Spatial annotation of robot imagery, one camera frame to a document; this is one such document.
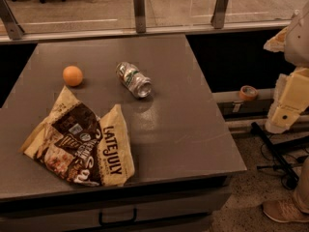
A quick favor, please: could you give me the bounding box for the left metal railing bracket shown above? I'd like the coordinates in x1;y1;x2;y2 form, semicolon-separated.
0;0;24;40

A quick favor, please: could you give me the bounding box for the orange fruit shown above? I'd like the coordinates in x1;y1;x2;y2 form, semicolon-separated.
63;66;83;87

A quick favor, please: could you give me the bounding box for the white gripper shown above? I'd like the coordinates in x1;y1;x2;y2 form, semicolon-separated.
264;2;309;133

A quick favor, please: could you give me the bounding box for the middle metal railing bracket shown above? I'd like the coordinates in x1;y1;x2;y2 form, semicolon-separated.
133;0;146;34

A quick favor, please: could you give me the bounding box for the black drawer handle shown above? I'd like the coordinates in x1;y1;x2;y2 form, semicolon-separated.
98;208;137;227

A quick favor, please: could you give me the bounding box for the metal railing bracket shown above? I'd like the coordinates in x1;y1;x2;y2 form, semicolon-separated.
211;0;229;29
0;0;24;40
133;0;146;34

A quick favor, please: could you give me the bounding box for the black stand with cables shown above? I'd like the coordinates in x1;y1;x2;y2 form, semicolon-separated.
251;122;309;189

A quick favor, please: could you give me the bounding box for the orange tape roll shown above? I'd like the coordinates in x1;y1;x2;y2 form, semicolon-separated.
239;85;258;101

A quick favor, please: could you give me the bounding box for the grey cabinet drawer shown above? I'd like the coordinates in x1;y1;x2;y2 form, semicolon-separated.
0;187;231;232

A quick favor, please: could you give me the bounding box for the right metal railing bracket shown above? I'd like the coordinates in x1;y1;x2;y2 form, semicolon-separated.
211;0;229;29

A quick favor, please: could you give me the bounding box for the Late July chip bag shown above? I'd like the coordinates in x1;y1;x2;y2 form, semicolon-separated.
21;88;135;187

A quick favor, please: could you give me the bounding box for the tan sneaker shoe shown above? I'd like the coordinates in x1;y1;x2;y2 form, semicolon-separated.
262;199;309;223

